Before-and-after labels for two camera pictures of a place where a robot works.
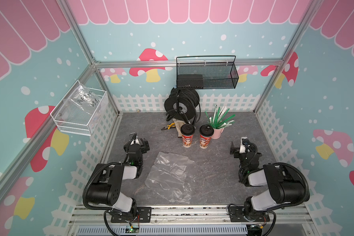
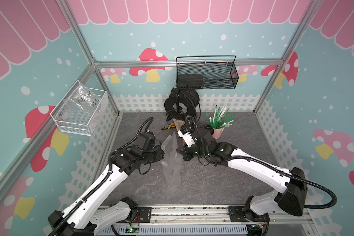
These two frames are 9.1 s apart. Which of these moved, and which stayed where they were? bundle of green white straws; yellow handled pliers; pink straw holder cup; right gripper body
Moved: right gripper body
Stayed: yellow handled pliers; pink straw holder cup; bundle of green white straws
